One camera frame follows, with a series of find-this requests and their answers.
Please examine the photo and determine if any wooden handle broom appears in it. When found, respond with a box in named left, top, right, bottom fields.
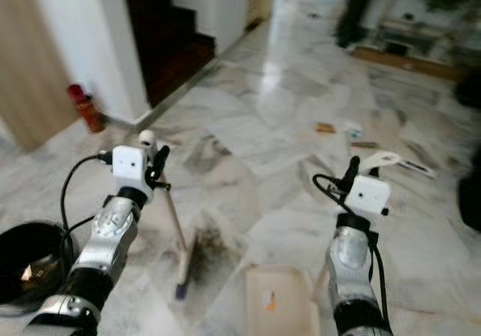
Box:
left=138, top=129, right=235, bottom=301

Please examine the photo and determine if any black upright post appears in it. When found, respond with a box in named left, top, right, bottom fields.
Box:
left=334, top=0, right=374, bottom=50

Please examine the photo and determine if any light wooden door panel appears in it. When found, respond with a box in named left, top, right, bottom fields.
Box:
left=0, top=0, right=80, bottom=153

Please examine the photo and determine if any black round bin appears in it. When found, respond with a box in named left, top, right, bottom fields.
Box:
left=0, top=221, right=73, bottom=307

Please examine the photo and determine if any clear plastic bottle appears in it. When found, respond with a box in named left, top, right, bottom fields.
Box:
left=341, top=122, right=366, bottom=141

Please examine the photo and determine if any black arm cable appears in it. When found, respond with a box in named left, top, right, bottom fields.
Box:
left=59, top=151, right=119, bottom=260
left=312, top=171, right=389, bottom=323

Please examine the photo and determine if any white wire storage rack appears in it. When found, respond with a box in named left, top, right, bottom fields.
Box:
left=349, top=0, right=481, bottom=82

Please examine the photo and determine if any white printed flat box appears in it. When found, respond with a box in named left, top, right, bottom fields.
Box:
left=397, top=158, right=437, bottom=180

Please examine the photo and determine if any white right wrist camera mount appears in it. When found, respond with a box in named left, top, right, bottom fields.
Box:
left=349, top=174, right=392, bottom=217

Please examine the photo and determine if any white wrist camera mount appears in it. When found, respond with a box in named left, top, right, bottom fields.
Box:
left=112, top=145, right=158, bottom=195
left=349, top=174, right=392, bottom=217

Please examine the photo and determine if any black bulky object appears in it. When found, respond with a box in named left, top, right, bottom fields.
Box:
left=458, top=147, right=481, bottom=233

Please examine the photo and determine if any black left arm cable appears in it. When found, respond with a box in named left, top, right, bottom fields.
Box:
left=59, top=151, right=119, bottom=260

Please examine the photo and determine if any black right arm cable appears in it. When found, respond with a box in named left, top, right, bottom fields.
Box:
left=312, top=171, right=389, bottom=323

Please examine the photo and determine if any red orange bottle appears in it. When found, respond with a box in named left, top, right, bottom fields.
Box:
left=65, top=83, right=107, bottom=135

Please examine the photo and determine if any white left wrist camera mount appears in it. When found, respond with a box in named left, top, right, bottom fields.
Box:
left=112, top=145, right=158, bottom=195

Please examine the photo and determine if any dark wooden staircase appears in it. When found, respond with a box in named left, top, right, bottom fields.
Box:
left=119, top=0, right=216, bottom=111

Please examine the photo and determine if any beige long handle dustpan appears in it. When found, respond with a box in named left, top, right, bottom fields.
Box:
left=244, top=150, right=404, bottom=336

